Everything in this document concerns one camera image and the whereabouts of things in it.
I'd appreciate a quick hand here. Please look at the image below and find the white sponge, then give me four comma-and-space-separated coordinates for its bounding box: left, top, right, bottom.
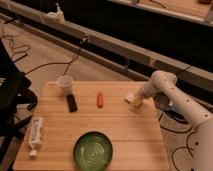
124, 93, 134, 104

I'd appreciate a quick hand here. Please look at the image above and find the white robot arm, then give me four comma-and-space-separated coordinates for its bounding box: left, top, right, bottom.
131, 70, 213, 171

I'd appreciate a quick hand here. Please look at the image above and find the green ceramic bowl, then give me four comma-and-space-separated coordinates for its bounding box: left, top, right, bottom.
73, 131, 113, 171

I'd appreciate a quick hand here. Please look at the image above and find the orange sausage toy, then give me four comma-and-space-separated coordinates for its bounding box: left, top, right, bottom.
97, 93, 104, 108

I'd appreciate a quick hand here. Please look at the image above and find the black rectangular remote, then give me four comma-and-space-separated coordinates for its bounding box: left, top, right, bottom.
67, 95, 78, 112

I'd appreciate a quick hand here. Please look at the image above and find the white toothpaste tube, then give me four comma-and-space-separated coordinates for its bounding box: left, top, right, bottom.
28, 117, 44, 158

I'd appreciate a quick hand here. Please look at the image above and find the white power strip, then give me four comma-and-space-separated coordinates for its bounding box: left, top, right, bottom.
46, 4, 65, 22

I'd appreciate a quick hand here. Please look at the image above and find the black office chair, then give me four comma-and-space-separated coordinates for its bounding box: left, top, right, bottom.
0, 40, 38, 163

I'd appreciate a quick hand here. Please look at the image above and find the black cable near robot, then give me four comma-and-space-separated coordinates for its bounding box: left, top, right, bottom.
158, 109, 201, 171

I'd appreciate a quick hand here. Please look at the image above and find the black cable on floor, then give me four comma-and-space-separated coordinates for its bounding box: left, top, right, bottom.
25, 36, 90, 77

